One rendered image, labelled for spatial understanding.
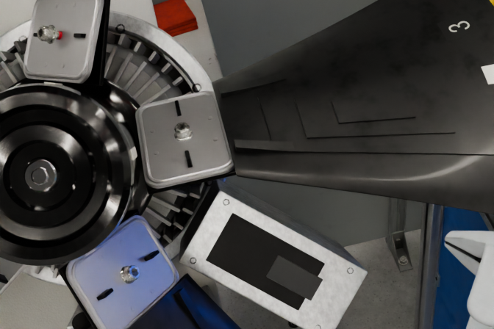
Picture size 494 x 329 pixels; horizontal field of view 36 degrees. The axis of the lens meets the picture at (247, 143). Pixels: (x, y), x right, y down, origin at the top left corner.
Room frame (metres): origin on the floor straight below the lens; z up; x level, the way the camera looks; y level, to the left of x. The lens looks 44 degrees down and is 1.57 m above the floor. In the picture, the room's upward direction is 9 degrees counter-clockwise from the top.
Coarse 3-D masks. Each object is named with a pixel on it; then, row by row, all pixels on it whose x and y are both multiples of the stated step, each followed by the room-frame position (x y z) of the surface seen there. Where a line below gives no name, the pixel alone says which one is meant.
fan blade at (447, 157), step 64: (384, 0) 0.51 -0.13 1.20; (448, 0) 0.49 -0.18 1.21; (256, 64) 0.48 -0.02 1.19; (320, 64) 0.46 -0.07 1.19; (384, 64) 0.45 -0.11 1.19; (448, 64) 0.43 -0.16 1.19; (256, 128) 0.40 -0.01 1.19; (320, 128) 0.39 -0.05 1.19; (384, 128) 0.39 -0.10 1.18; (448, 128) 0.38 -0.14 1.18; (384, 192) 0.34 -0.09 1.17; (448, 192) 0.34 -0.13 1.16
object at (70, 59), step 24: (48, 0) 0.50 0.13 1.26; (72, 0) 0.48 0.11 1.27; (96, 0) 0.45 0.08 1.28; (48, 24) 0.48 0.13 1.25; (72, 24) 0.46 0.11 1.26; (96, 24) 0.44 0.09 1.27; (48, 48) 0.47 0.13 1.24; (72, 48) 0.45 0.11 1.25; (24, 72) 0.47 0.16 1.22; (48, 72) 0.45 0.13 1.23; (72, 72) 0.43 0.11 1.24
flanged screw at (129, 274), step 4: (124, 268) 0.35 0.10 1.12; (128, 268) 0.35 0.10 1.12; (132, 268) 0.35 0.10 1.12; (136, 268) 0.35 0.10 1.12; (124, 272) 0.35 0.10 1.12; (128, 272) 0.35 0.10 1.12; (132, 272) 0.35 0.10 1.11; (136, 272) 0.35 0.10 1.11; (124, 276) 0.35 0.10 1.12; (128, 276) 0.34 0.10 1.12; (132, 276) 0.34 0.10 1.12; (136, 276) 0.35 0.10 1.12; (124, 280) 0.34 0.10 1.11; (128, 280) 0.34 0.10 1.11; (132, 280) 0.34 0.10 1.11
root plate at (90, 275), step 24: (120, 240) 0.37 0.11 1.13; (144, 240) 0.38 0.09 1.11; (72, 264) 0.34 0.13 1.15; (96, 264) 0.35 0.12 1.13; (120, 264) 0.36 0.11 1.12; (144, 264) 0.36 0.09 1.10; (168, 264) 0.37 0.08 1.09; (72, 288) 0.33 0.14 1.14; (96, 288) 0.33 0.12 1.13; (120, 288) 0.34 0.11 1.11; (144, 288) 0.35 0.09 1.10; (168, 288) 0.35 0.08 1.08; (96, 312) 0.31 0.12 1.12; (120, 312) 0.32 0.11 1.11; (144, 312) 0.33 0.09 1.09
